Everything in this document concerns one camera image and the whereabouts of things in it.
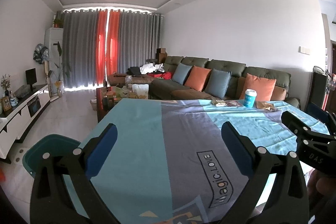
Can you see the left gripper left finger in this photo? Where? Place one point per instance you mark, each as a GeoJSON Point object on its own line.
{"type": "Point", "coordinates": [63, 191]}

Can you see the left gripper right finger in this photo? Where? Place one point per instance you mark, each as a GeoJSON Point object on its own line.
{"type": "Point", "coordinates": [259, 186]}

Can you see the teal trash bin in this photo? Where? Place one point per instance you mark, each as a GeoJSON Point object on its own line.
{"type": "Point", "coordinates": [52, 145]}

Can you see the right hand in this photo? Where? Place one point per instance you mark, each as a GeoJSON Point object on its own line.
{"type": "Point", "coordinates": [320, 186]}

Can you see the black folding chair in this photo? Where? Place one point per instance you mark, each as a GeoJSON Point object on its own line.
{"type": "Point", "coordinates": [318, 93]}

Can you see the brown cushion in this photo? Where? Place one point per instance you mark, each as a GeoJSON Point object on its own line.
{"type": "Point", "coordinates": [279, 94]}

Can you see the brown snack wrapper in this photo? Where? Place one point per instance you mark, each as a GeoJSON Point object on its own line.
{"type": "Point", "coordinates": [265, 106]}

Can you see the orange cushion near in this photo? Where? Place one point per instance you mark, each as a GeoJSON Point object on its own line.
{"type": "Point", "coordinates": [263, 87]}

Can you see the orange cushion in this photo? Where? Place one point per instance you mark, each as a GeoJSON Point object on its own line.
{"type": "Point", "coordinates": [263, 87]}
{"type": "Point", "coordinates": [197, 78]}

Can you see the blue white coffee cup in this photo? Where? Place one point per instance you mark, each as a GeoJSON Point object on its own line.
{"type": "Point", "coordinates": [249, 98]}

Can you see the white tv cabinet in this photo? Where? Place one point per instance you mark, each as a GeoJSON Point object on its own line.
{"type": "Point", "coordinates": [17, 122]}

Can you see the red snack wrapper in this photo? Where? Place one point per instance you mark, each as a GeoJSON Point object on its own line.
{"type": "Point", "coordinates": [233, 104]}

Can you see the clear cookie packet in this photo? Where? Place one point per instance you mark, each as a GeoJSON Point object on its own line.
{"type": "Point", "coordinates": [219, 102]}

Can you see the cluttered coffee table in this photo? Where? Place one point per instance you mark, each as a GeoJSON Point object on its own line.
{"type": "Point", "coordinates": [121, 86]}

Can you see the blue cushion near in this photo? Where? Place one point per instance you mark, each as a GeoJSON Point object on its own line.
{"type": "Point", "coordinates": [218, 83]}

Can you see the blue cushion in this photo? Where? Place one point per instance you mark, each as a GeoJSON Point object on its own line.
{"type": "Point", "coordinates": [218, 83]}
{"type": "Point", "coordinates": [181, 73]}

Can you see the blue grey tablecloth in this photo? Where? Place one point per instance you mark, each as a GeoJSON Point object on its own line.
{"type": "Point", "coordinates": [170, 164]}

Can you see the small black monitor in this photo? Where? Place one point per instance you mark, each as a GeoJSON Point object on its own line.
{"type": "Point", "coordinates": [31, 77]}

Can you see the orange cushion far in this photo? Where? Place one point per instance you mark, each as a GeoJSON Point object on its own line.
{"type": "Point", "coordinates": [197, 78]}

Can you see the dark green sofa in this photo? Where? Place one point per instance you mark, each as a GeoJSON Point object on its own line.
{"type": "Point", "coordinates": [170, 90]}

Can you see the blue cushion far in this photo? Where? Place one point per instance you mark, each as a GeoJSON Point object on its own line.
{"type": "Point", "coordinates": [181, 73]}

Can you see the white air conditioner tower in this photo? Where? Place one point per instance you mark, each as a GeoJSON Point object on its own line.
{"type": "Point", "coordinates": [53, 37]}

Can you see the grey and red curtains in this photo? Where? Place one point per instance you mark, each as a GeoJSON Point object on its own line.
{"type": "Point", "coordinates": [99, 43]}

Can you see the pile of clothes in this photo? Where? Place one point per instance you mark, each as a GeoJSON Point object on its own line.
{"type": "Point", "coordinates": [151, 70]}

